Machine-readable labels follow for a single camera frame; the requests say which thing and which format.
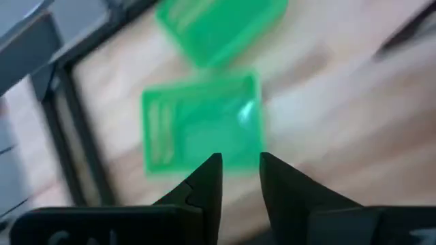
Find black aluminium table frame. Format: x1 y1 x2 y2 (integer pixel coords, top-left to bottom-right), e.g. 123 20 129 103
30 0 161 208

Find green plastic basket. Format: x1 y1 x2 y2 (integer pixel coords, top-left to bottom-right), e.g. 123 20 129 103
155 0 290 68
141 71 264 175

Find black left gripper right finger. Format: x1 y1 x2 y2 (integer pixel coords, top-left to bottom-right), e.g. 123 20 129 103
259 152 362 245

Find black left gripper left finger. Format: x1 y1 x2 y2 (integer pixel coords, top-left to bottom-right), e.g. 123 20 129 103
153 152 224 245

